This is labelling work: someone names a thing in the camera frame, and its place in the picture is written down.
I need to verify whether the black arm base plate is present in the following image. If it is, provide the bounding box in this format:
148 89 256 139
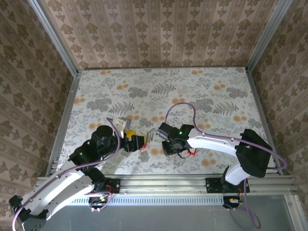
103 178 121 194
205 177 250 194

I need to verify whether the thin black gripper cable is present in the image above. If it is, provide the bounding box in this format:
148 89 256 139
177 148 191 159

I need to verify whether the black cable connector block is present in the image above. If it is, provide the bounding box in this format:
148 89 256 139
222 196 241 209
88 196 109 213

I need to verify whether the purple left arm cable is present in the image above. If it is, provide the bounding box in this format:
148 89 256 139
11 116 121 231

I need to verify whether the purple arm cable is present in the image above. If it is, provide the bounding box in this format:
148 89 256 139
165 102 289 229
11 116 121 231

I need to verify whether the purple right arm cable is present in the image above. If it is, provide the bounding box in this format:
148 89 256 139
165 102 289 229

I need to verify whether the long aluminium mounting rail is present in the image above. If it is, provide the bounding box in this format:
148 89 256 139
35 175 295 194

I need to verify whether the grey metal panel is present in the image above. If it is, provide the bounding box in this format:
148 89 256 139
23 192 301 231

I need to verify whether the floral patterned table cover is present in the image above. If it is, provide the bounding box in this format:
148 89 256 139
54 66 278 175

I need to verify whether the slotted grey cable duct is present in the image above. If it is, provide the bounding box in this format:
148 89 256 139
72 195 225 205

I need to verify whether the aluminium frame post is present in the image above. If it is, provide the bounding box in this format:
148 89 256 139
244 0 294 73
26 0 79 77

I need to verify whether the aluminium table side rail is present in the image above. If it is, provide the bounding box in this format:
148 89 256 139
245 68 284 176
45 71 81 178

